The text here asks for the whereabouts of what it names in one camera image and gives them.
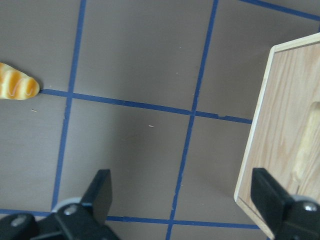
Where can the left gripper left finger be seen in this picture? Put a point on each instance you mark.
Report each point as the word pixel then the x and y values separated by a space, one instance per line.
pixel 84 218

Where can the wooden drawer cabinet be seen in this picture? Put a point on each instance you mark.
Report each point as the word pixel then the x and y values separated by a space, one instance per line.
pixel 284 137

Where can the toy bread loaf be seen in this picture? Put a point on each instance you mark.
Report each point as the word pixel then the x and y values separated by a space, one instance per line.
pixel 16 85

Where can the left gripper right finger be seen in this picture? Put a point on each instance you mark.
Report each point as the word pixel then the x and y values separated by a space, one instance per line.
pixel 289 217

